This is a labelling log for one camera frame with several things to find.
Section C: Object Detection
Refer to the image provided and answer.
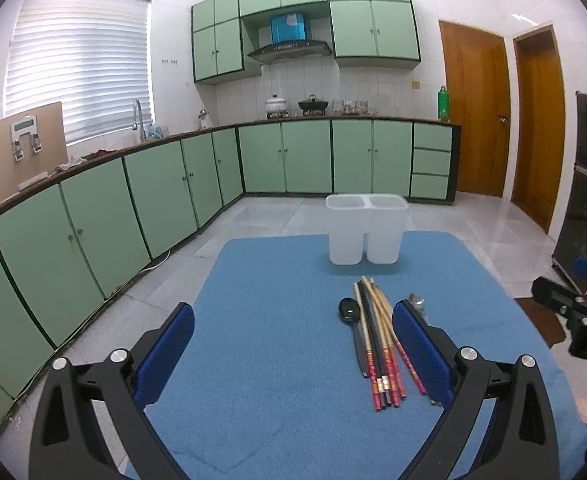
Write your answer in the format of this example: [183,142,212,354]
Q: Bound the black display cabinet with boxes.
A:
[551,90,587,296]

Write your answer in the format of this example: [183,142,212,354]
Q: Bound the white window blind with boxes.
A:
[3,0,154,144]

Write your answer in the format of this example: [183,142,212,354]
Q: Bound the steel kettle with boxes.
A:
[198,110,211,129]

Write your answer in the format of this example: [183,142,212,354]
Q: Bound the black chopstick silver band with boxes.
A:
[359,280,392,410]

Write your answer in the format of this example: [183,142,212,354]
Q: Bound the green bottle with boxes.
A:
[437,86,451,122]

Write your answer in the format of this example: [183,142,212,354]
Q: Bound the white double utensil holder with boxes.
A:
[325,194,408,266]

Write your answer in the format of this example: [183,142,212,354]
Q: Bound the black plastic spoon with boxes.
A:
[338,298,361,325]

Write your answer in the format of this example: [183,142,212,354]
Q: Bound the white cooking pot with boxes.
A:
[266,94,289,119]

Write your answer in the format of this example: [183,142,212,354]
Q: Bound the red end chopstick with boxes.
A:
[368,280,406,408]

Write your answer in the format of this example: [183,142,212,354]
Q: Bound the plain wooden chopstick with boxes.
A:
[353,282,382,412]

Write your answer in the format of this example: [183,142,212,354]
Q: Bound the black wok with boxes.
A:
[298,94,329,116]

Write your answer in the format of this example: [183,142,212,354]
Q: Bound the black range hood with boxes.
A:
[249,12,333,65]

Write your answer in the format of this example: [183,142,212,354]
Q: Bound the brown wooden stool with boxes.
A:
[515,297,566,348]

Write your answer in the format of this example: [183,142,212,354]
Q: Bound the green lower kitchen cabinets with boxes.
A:
[0,117,461,426]

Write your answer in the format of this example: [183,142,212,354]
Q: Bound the wooden door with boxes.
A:
[511,25,566,232]
[439,21,510,196]

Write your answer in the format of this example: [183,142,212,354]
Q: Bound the cardboard box with picture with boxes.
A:
[0,102,69,203]

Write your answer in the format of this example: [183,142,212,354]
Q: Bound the blue table cloth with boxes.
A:
[146,231,587,479]

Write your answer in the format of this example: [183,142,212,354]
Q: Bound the chrome sink faucet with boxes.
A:
[132,100,146,144]

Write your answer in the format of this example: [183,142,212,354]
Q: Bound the green upper wall cabinets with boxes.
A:
[192,0,421,84]

